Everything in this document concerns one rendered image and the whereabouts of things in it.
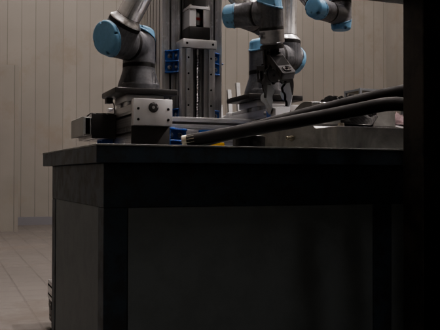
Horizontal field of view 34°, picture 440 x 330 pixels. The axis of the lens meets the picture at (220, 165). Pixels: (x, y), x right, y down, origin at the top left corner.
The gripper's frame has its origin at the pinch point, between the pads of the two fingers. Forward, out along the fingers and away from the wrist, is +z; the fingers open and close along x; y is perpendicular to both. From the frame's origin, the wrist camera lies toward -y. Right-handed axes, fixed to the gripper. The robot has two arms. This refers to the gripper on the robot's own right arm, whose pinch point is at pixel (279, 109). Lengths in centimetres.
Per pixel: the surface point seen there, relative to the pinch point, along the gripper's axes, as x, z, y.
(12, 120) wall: -1, 59, 770
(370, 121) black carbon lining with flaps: -8.0, 1.8, -37.2
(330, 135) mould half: 8.8, 2.9, -44.5
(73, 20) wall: -120, -69, 903
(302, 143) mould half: 9.2, 6.2, -30.7
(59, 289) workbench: 75, 39, -13
